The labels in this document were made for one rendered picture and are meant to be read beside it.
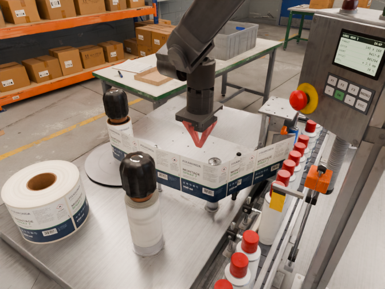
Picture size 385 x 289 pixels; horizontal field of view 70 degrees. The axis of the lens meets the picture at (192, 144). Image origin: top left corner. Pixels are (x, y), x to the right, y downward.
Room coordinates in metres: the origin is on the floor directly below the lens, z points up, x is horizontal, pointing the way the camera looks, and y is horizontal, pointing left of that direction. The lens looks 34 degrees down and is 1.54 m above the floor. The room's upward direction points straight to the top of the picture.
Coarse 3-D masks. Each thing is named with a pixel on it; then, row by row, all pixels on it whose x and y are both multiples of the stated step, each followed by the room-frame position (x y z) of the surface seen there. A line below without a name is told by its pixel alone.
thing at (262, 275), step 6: (294, 198) 0.58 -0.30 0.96; (294, 204) 0.56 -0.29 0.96; (288, 210) 0.54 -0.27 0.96; (288, 216) 0.52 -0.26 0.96; (282, 222) 0.50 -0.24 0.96; (282, 228) 0.48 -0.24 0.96; (276, 240) 0.44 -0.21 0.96; (276, 246) 0.42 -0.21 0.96; (270, 252) 0.41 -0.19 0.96; (270, 258) 0.39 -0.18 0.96; (264, 264) 0.37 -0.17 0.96; (264, 270) 0.36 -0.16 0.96; (258, 276) 0.34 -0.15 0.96; (264, 276) 0.34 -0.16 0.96; (258, 282) 0.33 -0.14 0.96; (258, 288) 0.32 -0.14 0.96
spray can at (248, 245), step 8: (248, 232) 0.37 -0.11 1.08; (248, 240) 0.35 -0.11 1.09; (256, 240) 0.35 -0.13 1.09; (240, 248) 0.36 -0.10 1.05; (248, 248) 0.34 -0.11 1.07; (256, 248) 0.35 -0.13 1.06; (248, 256) 0.34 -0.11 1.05; (256, 256) 0.34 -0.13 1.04; (248, 264) 0.33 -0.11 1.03; (256, 264) 0.34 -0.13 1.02; (256, 272) 0.34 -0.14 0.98
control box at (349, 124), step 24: (312, 24) 0.51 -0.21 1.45; (336, 24) 0.46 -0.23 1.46; (360, 24) 0.43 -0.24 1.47; (384, 24) 0.40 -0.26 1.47; (312, 48) 0.50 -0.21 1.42; (312, 72) 0.49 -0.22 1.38; (336, 72) 0.44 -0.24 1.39; (384, 72) 0.37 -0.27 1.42; (312, 96) 0.47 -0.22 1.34; (312, 120) 0.47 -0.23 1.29; (336, 120) 0.42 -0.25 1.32; (360, 120) 0.38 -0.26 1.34
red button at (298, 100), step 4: (292, 92) 0.49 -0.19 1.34; (296, 92) 0.48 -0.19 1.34; (300, 92) 0.47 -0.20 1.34; (292, 96) 0.48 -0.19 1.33; (296, 96) 0.47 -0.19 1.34; (300, 96) 0.47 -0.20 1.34; (304, 96) 0.47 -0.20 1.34; (308, 96) 0.48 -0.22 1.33; (292, 100) 0.48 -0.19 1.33; (296, 100) 0.47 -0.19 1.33; (300, 100) 0.46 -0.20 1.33; (304, 100) 0.46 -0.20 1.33; (308, 100) 0.47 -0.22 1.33; (292, 104) 0.47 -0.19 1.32; (296, 104) 0.47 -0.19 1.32; (300, 104) 0.46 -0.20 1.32; (304, 104) 0.46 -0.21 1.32; (296, 108) 0.47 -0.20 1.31; (300, 108) 0.46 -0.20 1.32
